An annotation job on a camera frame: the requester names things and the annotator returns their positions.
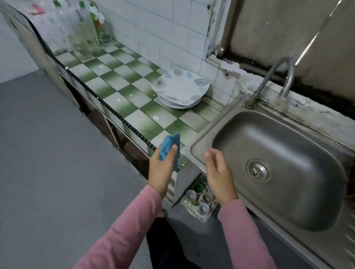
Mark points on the person's right hand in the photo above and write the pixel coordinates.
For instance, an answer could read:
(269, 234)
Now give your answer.
(221, 178)

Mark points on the person's left hand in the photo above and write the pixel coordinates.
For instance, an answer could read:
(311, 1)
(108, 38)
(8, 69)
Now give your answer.
(160, 175)

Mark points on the blue cleaning cloth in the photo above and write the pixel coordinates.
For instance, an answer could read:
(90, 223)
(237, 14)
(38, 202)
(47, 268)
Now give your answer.
(169, 146)

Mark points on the round rose-pattern plate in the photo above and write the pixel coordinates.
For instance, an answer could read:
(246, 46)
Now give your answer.
(173, 104)

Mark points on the floral plate stack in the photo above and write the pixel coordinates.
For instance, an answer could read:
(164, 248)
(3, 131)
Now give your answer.
(181, 86)

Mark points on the person's left forearm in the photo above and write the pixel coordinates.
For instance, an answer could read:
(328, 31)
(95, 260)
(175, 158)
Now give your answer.
(111, 241)

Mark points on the person's right forearm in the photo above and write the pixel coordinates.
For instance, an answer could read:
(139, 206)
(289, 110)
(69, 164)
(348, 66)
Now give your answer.
(246, 238)

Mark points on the person's right leg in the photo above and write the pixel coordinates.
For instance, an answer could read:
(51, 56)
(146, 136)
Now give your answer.
(168, 251)

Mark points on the green checkered tile countertop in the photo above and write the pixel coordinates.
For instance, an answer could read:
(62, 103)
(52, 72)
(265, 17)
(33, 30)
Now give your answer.
(129, 94)

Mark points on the tray of small cups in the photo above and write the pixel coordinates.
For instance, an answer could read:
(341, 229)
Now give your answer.
(199, 208)

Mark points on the stainless steel sink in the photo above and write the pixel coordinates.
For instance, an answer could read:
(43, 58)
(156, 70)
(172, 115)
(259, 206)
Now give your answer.
(303, 180)

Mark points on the chrome faucet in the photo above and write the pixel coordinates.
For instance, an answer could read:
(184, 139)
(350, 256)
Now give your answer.
(283, 59)

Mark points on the large clear plastic bottle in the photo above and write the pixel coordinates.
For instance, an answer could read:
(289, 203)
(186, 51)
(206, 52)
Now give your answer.
(86, 28)

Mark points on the weathered wooden board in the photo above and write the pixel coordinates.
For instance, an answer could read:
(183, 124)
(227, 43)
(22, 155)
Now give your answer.
(290, 22)

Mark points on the pink packet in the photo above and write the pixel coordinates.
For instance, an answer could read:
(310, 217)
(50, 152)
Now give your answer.
(35, 9)

